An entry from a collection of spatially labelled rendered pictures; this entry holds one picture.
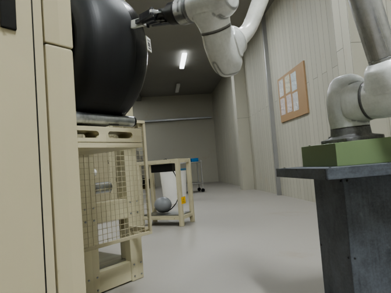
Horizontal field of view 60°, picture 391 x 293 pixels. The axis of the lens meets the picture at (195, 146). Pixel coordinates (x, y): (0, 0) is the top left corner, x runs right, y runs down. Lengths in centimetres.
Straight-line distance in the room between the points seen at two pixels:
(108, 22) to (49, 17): 71
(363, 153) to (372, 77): 28
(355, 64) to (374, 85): 251
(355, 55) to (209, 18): 295
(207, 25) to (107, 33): 38
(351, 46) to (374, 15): 255
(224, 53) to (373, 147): 68
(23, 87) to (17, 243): 22
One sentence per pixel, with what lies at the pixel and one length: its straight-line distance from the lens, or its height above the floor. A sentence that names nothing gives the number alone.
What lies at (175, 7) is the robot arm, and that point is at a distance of 118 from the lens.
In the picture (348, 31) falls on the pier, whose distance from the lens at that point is 401.
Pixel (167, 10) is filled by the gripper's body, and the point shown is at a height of 121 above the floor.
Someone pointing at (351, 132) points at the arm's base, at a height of 78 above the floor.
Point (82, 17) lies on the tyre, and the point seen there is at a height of 123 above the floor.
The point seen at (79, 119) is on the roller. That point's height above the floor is 89.
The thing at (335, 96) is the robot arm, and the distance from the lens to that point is 151.
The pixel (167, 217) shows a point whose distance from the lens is 416.
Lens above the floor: 69
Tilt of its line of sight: 3 degrees up
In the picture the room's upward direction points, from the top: 4 degrees counter-clockwise
